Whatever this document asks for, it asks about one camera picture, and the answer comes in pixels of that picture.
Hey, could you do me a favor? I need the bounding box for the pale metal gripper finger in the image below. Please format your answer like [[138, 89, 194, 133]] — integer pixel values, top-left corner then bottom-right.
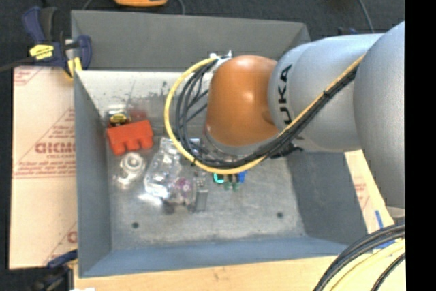
[[195, 177, 210, 213]]

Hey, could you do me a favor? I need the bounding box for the purple and clear small thing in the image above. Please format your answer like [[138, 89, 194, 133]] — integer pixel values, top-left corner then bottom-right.
[[165, 176, 197, 214]]

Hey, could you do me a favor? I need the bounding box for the grey metal bin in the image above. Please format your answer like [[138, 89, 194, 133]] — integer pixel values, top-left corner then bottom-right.
[[70, 9, 369, 279]]

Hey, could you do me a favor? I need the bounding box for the clear plastic bottle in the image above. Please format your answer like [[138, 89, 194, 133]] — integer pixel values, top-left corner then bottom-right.
[[142, 137, 192, 202]]

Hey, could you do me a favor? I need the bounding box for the orange-red notched block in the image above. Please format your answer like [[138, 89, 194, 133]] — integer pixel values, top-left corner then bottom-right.
[[106, 119, 155, 157]]

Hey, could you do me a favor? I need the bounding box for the yellow and black small tool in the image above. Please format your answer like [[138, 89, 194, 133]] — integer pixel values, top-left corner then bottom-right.
[[108, 112, 132, 127]]

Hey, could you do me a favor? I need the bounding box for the brown cardboard board, red print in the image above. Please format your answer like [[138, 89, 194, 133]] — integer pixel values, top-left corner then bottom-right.
[[7, 65, 80, 271]]

